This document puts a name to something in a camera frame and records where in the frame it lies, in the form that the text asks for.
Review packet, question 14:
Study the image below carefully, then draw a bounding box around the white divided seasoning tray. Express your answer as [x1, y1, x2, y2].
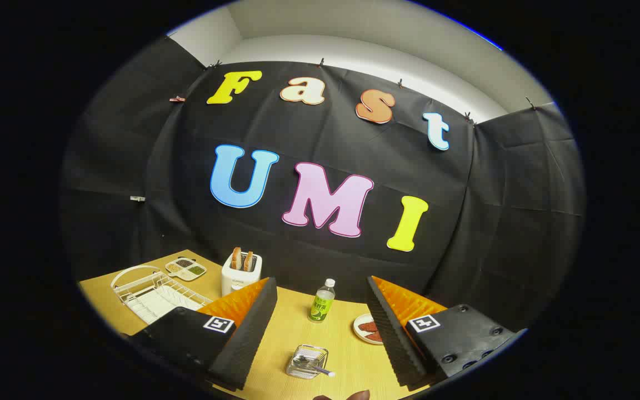
[164, 257, 207, 282]

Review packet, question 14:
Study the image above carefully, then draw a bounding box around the black backdrop cloth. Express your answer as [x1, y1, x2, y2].
[59, 34, 586, 334]

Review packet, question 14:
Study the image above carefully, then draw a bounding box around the white oval dish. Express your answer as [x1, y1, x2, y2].
[352, 313, 384, 346]

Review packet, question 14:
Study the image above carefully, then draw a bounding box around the metal wire basket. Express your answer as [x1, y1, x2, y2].
[286, 344, 330, 380]

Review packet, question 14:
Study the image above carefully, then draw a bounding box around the white toaster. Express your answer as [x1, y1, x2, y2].
[221, 251, 263, 297]

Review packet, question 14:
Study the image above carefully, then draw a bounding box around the white wire dish rack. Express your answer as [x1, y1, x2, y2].
[111, 266, 213, 326]

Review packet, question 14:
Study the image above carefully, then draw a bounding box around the green label drink bottle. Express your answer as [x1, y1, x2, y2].
[308, 278, 336, 323]

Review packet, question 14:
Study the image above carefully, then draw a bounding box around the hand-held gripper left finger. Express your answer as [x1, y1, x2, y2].
[126, 277, 278, 391]

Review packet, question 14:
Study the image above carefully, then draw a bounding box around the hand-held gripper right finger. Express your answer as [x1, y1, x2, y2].
[366, 276, 527, 389]

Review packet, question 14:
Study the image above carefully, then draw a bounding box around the checked handle metal spoon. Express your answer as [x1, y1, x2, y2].
[296, 356, 336, 378]

